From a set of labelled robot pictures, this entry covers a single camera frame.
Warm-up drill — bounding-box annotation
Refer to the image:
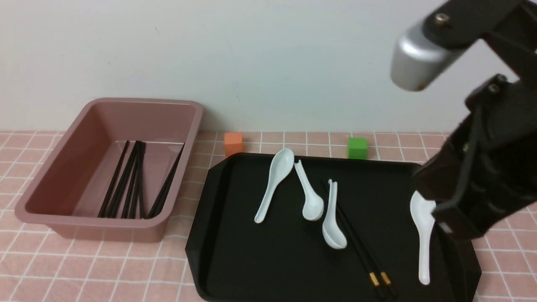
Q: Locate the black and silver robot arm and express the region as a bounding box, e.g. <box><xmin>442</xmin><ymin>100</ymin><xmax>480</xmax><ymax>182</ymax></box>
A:
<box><xmin>391</xmin><ymin>0</ymin><xmax>537</xmax><ymax>241</ymax></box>

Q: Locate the black gold-banded chopstick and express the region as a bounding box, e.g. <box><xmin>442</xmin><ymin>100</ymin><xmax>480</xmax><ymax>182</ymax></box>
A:
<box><xmin>325</xmin><ymin>182</ymin><xmax>387</xmax><ymax>302</ymax></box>
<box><xmin>122</xmin><ymin>140</ymin><xmax>145</xmax><ymax>219</ymax></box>
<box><xmin>102</xmin><ymin>141</ymin><xmax>142</xmax><ymax>219</ymax></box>
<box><xmin>335</xmin><ymin>189</ymin><xmax>399</xmax><ymax>302</ymax></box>

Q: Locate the orange cube block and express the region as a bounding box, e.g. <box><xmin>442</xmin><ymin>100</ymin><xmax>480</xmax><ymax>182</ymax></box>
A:
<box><xmin>224</xmin><ymin>132</ymin><xmax>244</xmax><ymax>157</ymax></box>

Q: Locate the pink checkered tablecloth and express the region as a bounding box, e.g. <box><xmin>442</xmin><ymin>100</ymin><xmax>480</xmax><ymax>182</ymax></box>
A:
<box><xmin>0</xmin><ymin>130</ymin><xmax>537</xmax><ymax>302</ymax></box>

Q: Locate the plain black chopstick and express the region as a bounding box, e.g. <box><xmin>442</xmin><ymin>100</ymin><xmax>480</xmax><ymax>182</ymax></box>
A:
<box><xmin>98</xmin><ymin>140</ymin><xmax>129</xmax><ymax>218</ymax></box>
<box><xmin>138</xmin><ymin>142</ymin><xmax>146</xmax><ymax>219</ymax></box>
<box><xmin>105</xmin><ymin>145</ymin><xmax>134</xmax><ymax>218</ymax></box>
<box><xmin>121</xmin><ymin>140</ymin><xmax>140</xmax><ymax>219</ymax></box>
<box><xmin>150</xmin><ymin>147</ymin><xmax>185</xmax><ymax>219</ymax></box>
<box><xmin>146</xmin><ymin>145</ymin><xmax>184</xmax><ymax>219</ymax></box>

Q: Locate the pink plastic bin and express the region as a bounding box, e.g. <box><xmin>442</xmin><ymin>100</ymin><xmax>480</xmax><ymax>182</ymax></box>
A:
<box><xmin>15</xmin><ymin>98</ymin><xmax>204</xmax><ymax>242</ymax></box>

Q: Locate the black plastic tray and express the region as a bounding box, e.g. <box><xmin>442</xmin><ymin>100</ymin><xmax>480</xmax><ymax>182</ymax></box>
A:
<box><xmin>185</xmin><ymin>153</ymin><xmax>482</xmax><ymax>302</ymax></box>

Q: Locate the white ceramic spoon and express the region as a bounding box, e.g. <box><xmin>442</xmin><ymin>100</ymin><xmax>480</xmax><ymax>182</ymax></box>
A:
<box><xmin>322</xmin><ymin>179</ymin><xmax>347</xmax><ymax>250</ymax></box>
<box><xmin>294</xmin><ymin>160</ymin><xmax>324</xmax><ymax>221</ymax></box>
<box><xmin>254</xmin><ymin>148</ymin><xmax>294</xmax><ymax>224</ymax></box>
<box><xmin>409</xmin><ymin>191</ymin><xmax>436</xmax><ymax>285</ymax></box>

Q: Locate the green cube block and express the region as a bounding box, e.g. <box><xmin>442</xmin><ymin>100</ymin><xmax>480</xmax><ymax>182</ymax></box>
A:
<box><xmin>347</xmin><ymin>136</ymin><xmax>368</xmax><ymax>160</ymax></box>

